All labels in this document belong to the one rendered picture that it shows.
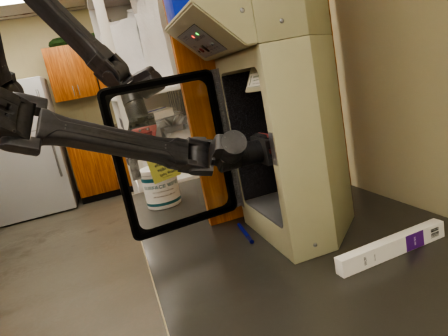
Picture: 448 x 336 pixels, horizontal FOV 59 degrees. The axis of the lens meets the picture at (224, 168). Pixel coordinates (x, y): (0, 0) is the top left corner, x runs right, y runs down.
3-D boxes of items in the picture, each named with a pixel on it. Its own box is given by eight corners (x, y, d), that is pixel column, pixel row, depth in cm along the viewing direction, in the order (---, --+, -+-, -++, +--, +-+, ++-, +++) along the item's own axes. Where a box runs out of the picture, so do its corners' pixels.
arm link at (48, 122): (7, 101, 79) (-3, 151, 75) (9, 87, 74) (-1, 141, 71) (202, 143, 99) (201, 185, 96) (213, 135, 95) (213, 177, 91)
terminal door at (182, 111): (238, 209, 115) (211, 67, 106) (134, 243, 104) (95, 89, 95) (237, 208, 115) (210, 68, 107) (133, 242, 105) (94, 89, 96)
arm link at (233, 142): (189, 141, 97) (188, 175, 94) (191, 120, 86) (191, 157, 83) (237, 144, 98) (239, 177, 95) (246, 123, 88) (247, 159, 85)
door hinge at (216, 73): (241, 205, 116) (215, 69, 108) (244, 207, 114) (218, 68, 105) (237, 207, 116) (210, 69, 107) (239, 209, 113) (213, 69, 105)
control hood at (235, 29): (213, 59, 107) (206, 21, 105) (259, 43, 77) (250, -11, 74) (172, 67, 104) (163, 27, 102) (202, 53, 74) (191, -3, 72)
